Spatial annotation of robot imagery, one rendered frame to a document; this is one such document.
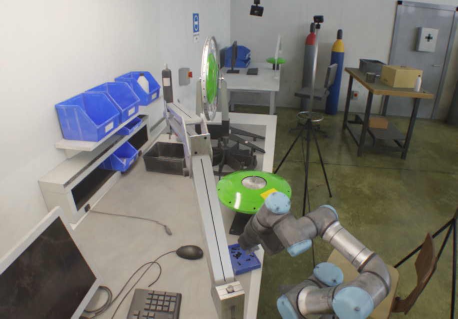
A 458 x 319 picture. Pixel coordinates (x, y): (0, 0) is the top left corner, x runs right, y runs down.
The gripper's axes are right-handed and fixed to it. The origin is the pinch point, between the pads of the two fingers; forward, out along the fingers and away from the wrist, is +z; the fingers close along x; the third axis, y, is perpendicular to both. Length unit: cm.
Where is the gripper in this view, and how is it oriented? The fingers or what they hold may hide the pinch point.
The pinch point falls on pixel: (247, 254)
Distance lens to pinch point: 101.7
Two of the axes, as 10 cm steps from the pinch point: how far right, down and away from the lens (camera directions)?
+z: -2.3, 6.3, 7.4
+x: -8.6, 2.2, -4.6
